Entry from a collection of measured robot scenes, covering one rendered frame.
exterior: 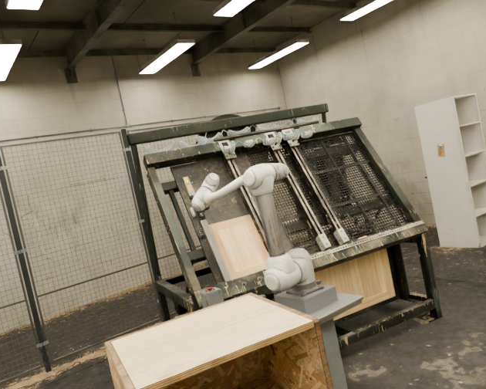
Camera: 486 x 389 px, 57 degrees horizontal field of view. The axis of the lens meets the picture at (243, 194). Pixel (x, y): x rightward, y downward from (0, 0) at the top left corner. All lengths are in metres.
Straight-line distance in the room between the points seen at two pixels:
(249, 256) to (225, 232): 0.27
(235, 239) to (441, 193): 4.00
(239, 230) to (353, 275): 1.16
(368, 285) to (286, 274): 1.69
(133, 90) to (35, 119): 1.82
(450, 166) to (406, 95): 2.31
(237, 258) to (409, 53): 5.99
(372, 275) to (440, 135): 3.03
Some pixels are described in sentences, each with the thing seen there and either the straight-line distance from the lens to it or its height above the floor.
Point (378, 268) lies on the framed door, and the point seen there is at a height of 0.54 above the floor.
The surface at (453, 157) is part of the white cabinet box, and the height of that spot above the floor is 1.26.
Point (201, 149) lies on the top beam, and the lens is 3.83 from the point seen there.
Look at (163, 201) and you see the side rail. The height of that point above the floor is 1.56.
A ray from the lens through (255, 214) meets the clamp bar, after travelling 3.61.
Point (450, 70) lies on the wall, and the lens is 8.24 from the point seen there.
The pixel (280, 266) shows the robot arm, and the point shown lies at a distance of 2.64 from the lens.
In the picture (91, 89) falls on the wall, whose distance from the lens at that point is 8.54.
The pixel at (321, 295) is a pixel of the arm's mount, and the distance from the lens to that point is 2.84.
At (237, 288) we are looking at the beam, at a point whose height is 0.84.
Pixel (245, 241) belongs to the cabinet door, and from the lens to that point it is 3.53.
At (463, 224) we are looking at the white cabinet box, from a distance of 6.84.
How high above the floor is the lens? 1.67
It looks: 3 degrees down
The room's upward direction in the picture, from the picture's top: 12 degrees counter-clockwise
